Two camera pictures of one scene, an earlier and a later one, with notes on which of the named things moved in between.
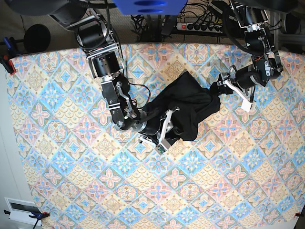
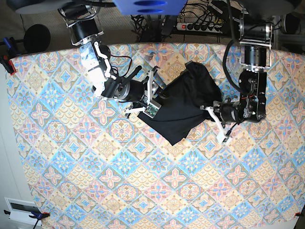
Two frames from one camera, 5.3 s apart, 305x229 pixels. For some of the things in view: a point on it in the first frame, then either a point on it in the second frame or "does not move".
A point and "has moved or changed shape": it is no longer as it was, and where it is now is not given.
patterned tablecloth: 244,170 does not move
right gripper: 246,78 to 228,112
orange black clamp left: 7,63 does not move
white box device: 20,210 does not move
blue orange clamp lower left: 38,215 does not move
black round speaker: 36,38 does not move
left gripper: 149,122 to 139,90
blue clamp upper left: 8,42 does not move
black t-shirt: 184,92 has moved or changed shape
